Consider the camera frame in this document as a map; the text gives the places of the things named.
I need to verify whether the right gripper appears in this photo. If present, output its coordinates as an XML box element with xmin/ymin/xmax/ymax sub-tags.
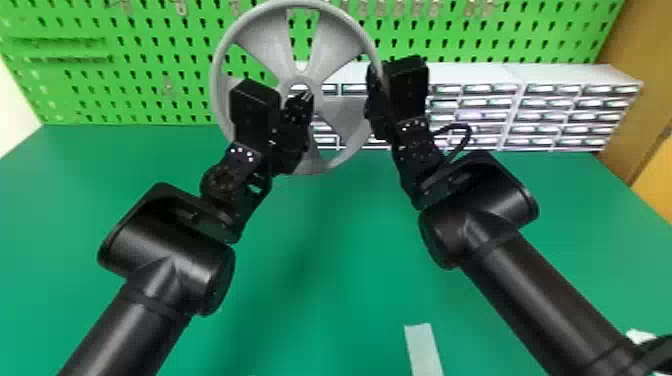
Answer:
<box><xmin>364</xmin><ymin>61</ymin><xmax>403</xmax><ymax>144</ymax></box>

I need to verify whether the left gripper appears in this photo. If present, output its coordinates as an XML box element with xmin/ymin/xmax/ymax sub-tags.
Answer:
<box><xmin>268</xmin><ymin>89</ymin><xmax>317</xmax><ymax>177</ymax></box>

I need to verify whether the grey wheel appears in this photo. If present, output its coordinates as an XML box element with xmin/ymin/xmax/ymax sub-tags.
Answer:
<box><xmin>209</xmin><ymin>0</ymin><xmax>390</xmax><ymax>177</ymax></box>

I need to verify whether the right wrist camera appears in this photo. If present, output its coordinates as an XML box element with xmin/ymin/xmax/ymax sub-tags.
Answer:
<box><xmin>382</xmin><ymin>54</ymin><xmax>431</xmax><ymax>121</ymax></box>

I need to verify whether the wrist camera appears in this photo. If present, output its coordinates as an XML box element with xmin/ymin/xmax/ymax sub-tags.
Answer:
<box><xmin>228</xmin><ymin>78</ymin><xmax>281</xmax><ymax>155</ymax></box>
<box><xmin>382</xmin><ymin>54</ymin><xmax>431</xmax><ymax>121</ymax></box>

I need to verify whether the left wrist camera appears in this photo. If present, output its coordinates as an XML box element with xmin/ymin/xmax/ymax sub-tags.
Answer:
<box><xmin>228</xmin><ymin>78</ymin><xmax>281</xmax><ymax>155</ymax></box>

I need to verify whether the black cable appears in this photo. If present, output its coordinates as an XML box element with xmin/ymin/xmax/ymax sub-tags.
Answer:
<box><xmin>429</xmin><ymin>122</ymin><xmax>474</xmax><ymax>165</ymax></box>

